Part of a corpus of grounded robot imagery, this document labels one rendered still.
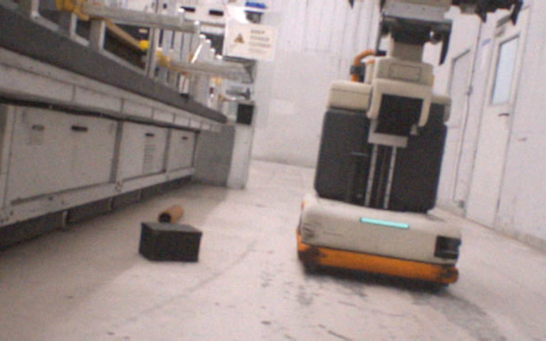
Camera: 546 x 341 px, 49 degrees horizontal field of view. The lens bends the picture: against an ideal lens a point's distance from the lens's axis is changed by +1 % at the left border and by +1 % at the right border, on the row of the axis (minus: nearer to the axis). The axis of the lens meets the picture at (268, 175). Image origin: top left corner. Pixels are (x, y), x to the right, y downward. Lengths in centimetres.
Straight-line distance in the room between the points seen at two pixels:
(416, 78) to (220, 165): 372
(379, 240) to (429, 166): 50
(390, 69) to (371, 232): 64
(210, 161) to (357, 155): 349
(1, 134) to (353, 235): 129
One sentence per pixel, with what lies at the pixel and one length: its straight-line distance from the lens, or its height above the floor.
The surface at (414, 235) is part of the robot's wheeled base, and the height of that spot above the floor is 22.
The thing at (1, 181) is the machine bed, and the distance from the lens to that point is 204.
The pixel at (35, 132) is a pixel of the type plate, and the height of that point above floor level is 41.
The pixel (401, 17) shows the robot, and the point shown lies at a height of 103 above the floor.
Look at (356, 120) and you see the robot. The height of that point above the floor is 65.
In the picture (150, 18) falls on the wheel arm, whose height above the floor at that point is 80.
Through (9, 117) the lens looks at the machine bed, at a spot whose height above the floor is 45.
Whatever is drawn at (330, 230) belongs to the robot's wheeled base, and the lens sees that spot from 231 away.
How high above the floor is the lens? 49
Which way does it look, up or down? 3 degrees down
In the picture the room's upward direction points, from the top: 8 degrees clockwise
